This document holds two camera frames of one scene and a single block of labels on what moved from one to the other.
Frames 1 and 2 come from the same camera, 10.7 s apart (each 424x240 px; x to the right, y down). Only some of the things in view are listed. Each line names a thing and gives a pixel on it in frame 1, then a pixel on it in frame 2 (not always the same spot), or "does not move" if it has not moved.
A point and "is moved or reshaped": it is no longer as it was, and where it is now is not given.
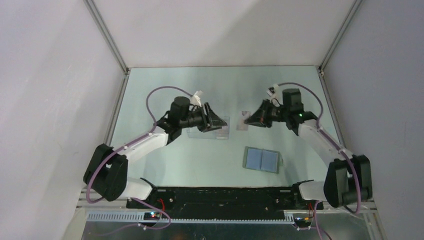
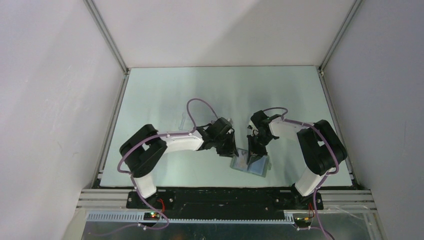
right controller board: (303, 222) does not move
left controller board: (151, 216) does not move
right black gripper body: (275, 114) -> (257, 142)
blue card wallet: (262, 159) is moved or reshaped
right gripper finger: (258, 115) -> (249, 154)
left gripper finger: (214, 119) -> (232, 144)
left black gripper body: (196, 119) -> (222, 141)
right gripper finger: (268, 125) -> (262, 152)
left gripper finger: (212, 129) -> (228, 151)
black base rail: (224, 199) does not move
